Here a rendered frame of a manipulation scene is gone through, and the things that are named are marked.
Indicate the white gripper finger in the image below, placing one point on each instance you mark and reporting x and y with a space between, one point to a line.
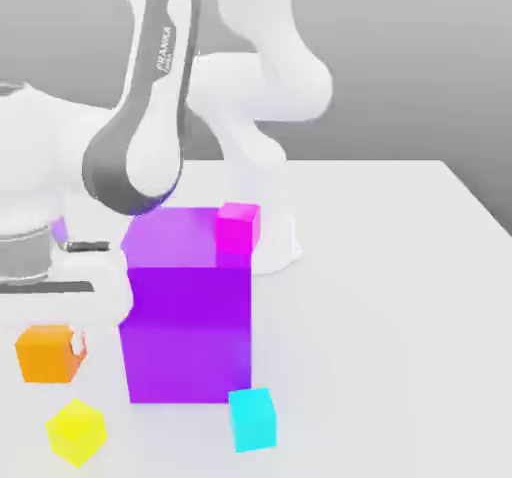
77 341

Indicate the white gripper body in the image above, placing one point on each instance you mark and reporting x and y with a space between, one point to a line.
100 286

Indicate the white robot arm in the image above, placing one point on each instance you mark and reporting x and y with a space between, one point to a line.
160 86

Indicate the small orange cube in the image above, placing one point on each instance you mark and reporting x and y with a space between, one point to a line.
44 354

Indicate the small yellow cube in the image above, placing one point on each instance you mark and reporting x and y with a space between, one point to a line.
76 432

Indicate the small magenta cube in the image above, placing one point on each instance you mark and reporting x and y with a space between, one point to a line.
236 230

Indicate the small cyan cube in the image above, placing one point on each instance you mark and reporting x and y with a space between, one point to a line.
254 422

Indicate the large purple box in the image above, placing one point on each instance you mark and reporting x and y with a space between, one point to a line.
188 326

